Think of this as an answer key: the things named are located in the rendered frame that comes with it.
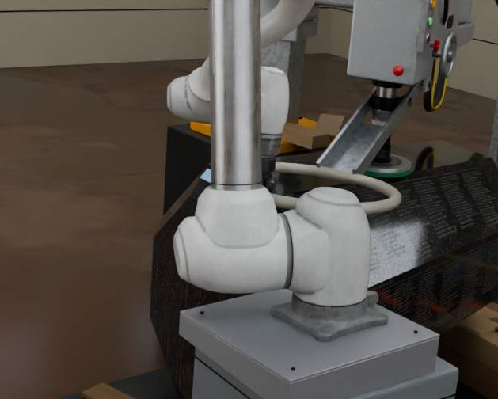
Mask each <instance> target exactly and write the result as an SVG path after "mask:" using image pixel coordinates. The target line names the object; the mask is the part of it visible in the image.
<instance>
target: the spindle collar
mask: <svg viewBox="0 0 498 399"><path fill-rule="evenodd" d="M404 96H405V95H403V96H401V97H399V96H397V88H396V89H391V88H383V87H379V86H377V92H376V93H374V94H373V95H371V107H372V112H371V118H372V119H374V120H379V121H387V120H388V119H389V118H390V116H391V115H392V113H393V111H394V110H395V108H396V107H397V106H398V105H399V103H400V102H401V100H402V99H403V97H404Z"/></svg>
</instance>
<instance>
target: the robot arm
mask: <svg viewBox="0 0 498 399"><path fill-rule="evenodd" d="M315 1H316V0H280V2H279V4H278V5H277V6H276V7H275V8H274V9H273V10H272V11H271V12H270V13H268V14H267V15H265V16H264V17H262V18H260V0H208V36H209V56H208V57H207V59H206V60H205V62H204V63H203V65H202V66H201V67H199V68H197V69H195V70H194V71H193V72H192V73H191V74H190V75H189V76H182V77H179V78H176V79H175V80H173V81H171V83H170V84H169V85H168V88H167V105H168V109H169V110H170V111H171V112H172V114H174V115H175V116H177V117H179V118H181V119H183V120H188V121H192V122H197V123H202V124H210V125H211V186H208V187H206V188H205V190H204V191H203V192H202V194H201V195H200V197H199V198H198V202H197V206H196V212H195V216H191V217H187V218H185V219H184V220H183V221H182V222H181V224H180V225H179V226H178V227H177V231H176V233H175V234H174V237H173V247H174V255H175V260H176V265H177V270H178V274H179V276H180V277H181V278H182V279H184V280H185V281H187V282H189V283H191V284H193V285H195V286H197V287H200V288H202V289H205V290H208V291H214V292H219V293H231V294H241V293H258V292H266V291H275V290H283V289H287V290H290V291H293V293H292V300H291V302H287V303H284V304H279V305H274V306H272V307H271V315H272V316H273V317H278V318H281V319H283V320H285V321H287V322H289V323H291V324H292V325H294V326H296V327H298V328H300V329H302V330H303V331H305V332H307V333H309V334H311V335H312V336H314V337H315V338H316V339H317V340H319V341H321V342H330V341H332V340H334V339H336V338H337V337H340V336H344V335H347V334H350V333H354V332H358V331H360V330H363V329H368V328H370V327H374V326H378V325H386V324H387V323H388V316H387V315H386V314H384V313H381V312H378V311H376V310H373V309H371V308H370V306H373V305H374V304H375V303H377V301H378V292H376V291H368V290H367V288H368V283H369V278H370V270H371V232H370V227H369V223H368V220H367V216H366V213H365V211H364V209H363V208H362V206H361V204H360V202H359V200H358V199H357V197H356V196H355V194H353V193H352V192H349V191H347V190H343V189H340V188H330V187H320V188H315V189H313V190H311V191H309V192H306V193H305V194H303V195H302V196H301V197H300V198H299V199H298V200H297V201H296V203H295V209H291V210H289V211H286V212H284V213H280V214H277V211H276V205H275V202H274V197H273V196H272V194H275V193H276V185H277V182H278V177H274V176H272V172H273V171H275V169H276V155H279V153H280V147H281V141H282V137H283V128H284V125H285V123H286V122H287V115H288V109H289V83H288V79H287V76H286V74H285V73H284V72H283V71H282V70H281V69H278V68H275V67H270V66H261V50H262V49H264V48H266V47H267V46H269V45H271V44H273V43H275V42H276V41H277V40H279V39H281V38H283V37H284V36H286V35H287V34H288V33H290V32H291V31H293V30H294V29H295V28H296V27H297V26H298V25H300V23H301V22H302V21H303V20H304V19H305V18H306V16H307V14H308V13H309V12H310V10H311V9H312V7H313V5H314V3H315ZM271 193H272V194H271Z"/></svg>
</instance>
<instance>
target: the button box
mask: <svg viewBox="0 0 498 399"><path fill-rule="evenodd" d="M434 10H435V8H434V9H433V10H431V0H420V10H419V17H418V23H417V30H416V42H415V49H414V51H415V52H420V53H423V52H425V51H427V50H429V48H430V41H431V39H430V41H429V43H428V44H426V39H427V34H428V33H430V36H431V29H432V24H431V27H430V28H429V27H428V20H429V17H430V16H431V15H432V22H433V16H434Z"/></svg>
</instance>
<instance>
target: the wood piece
mask: <svg viewBox="0 0 498 399"><path fill-rule="evenodd" d="M282 141H285V142H288V143H293V144H295V145H298V146H303V147H305V148H309V149H311V150H312V149H317V148H320V147H324V146H328V145H329V133H326V132H323V131H319V130H315V129H313V128H309V127H304V126H302V125H298V124H295V123H286V124H285V125H284V128H283V137H282Z"/></svg>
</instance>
